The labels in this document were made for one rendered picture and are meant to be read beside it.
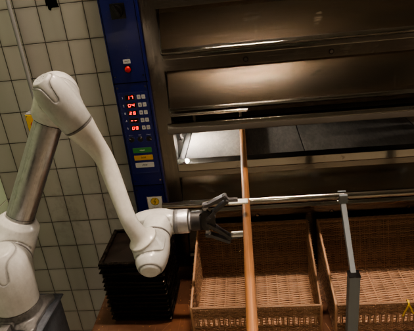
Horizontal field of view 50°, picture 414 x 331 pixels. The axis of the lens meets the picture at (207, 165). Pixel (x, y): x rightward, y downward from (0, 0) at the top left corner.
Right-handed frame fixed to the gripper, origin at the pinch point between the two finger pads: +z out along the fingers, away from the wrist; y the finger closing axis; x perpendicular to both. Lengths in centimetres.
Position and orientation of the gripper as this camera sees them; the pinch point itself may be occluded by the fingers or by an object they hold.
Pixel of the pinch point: (246, 217)
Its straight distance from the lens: 164.1
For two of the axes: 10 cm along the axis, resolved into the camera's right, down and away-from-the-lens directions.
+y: 1.0, 9.1, 4.1
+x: -0.6, 4.2, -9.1
